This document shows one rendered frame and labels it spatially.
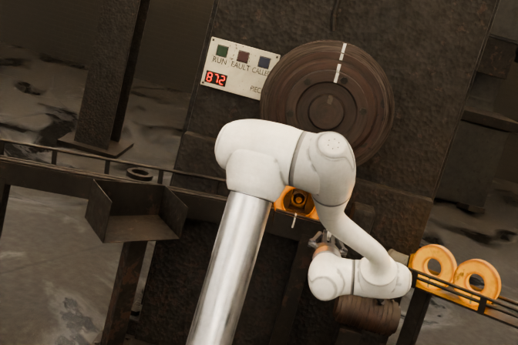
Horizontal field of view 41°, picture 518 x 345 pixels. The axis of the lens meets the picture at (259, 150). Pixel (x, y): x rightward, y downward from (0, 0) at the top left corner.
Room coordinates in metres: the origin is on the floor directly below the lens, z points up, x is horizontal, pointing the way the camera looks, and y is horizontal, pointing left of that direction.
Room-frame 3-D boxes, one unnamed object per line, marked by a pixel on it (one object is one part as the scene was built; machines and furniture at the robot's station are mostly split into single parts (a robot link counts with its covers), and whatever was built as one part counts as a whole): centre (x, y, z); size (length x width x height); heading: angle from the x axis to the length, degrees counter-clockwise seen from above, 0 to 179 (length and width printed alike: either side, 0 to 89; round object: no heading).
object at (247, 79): (2.59, 0.15, 1.15); 0.26 x 0.02 x 0.18; 88
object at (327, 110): (2.37, -0.19, 1.11); 0.28 x 0.06 x 0.28; 88
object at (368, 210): (2.48, -0.43, 0.68); 0.11 x 0.08 x 0.24; 178
